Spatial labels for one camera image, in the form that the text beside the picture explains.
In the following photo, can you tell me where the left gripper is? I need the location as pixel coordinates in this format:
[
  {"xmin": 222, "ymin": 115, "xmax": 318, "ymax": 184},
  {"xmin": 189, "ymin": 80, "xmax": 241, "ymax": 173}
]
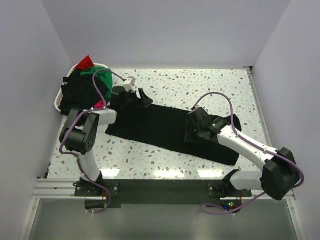
[{"xmin": 120, "ymin": 88, "xmax": 153, "ymax": 111}]

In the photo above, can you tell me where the black t-shirt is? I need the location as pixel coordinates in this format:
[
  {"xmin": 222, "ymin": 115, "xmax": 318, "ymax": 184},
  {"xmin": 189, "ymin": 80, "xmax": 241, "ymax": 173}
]
[{"xmin": 105, "ymin": 104, "xmax": 240, "ymax": 166}]

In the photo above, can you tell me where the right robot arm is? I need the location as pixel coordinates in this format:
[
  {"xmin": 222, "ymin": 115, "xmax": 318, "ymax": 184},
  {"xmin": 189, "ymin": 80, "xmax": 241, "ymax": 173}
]
[{"xmin": 185, "ymin": 107, "xmax": 303, "ymax": 201}]

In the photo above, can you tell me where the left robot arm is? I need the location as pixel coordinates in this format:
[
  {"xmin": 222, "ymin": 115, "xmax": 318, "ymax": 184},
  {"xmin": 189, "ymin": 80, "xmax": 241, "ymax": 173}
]
[{"xmin": 59, "ymin": 86, "xmax": 154, "ymax": 196}]

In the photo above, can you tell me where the pink t-shirt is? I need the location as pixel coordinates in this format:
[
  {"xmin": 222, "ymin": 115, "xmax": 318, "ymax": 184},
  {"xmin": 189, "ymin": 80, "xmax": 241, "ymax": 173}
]
[{"xmin": 94, "ymin": 100, "xmax": 105, "ymax": 109}]

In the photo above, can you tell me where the green t-shirt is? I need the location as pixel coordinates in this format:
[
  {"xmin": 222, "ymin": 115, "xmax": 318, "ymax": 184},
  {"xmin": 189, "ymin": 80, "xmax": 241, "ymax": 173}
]
[{"xmin": 80, "ymin": 66, "xmax": 113, "ymax": 101}]

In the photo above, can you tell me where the black clothes pile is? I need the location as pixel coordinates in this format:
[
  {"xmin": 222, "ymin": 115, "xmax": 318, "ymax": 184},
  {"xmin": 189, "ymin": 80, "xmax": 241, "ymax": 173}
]
[{"xmin": 59, "ymin": 69, "xmax": 104, "ymax": 116}]

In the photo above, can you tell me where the red t-shirt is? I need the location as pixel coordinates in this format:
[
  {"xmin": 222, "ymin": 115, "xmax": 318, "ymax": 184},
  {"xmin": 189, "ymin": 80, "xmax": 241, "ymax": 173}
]
[{"xmin": 74, "ymin": 55, "xmax": 95, "ymax": 71}]

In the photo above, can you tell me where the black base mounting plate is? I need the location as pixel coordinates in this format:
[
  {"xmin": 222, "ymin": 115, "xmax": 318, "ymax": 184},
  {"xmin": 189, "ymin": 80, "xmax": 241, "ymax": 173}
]
[{"xmin": 73, "ymin": 179, "xmax": 252, "ymax": 210}]

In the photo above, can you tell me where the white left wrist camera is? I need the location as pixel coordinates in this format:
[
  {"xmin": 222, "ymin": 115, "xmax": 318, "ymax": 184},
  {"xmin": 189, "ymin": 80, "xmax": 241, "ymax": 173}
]
[{"xmin": 123, "ymin": 76, "xmax": 136, "ymax": 93}]

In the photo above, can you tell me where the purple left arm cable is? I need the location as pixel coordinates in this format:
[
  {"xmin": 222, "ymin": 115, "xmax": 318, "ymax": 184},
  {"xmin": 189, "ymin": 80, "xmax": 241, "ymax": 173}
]
[{"xmin": 59, "ymin": 69, "xmax": 126, "ymax": 214}]

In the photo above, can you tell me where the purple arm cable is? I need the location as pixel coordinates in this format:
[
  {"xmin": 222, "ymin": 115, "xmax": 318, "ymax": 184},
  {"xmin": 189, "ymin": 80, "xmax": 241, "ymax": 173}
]
[
  {"xmin": 59, "ymin": 69, "xmax": 126, "ymax": 214},
  {"xmin": 191, "ymin": 92, "xmax": 306, "ymax": 215}
]

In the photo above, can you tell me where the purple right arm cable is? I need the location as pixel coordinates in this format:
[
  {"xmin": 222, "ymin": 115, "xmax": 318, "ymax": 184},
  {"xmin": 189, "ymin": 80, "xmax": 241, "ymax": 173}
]
[{"xmin": 191, "ymin": 92, "xmax": 306, "ymax": 215}]

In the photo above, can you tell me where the right side aluminium rail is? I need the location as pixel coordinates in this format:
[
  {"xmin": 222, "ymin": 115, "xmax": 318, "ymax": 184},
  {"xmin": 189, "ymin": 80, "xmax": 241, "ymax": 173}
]
[{"xmin": 243, "ymin": 67, "xmax": 273, "ymax": 147}]

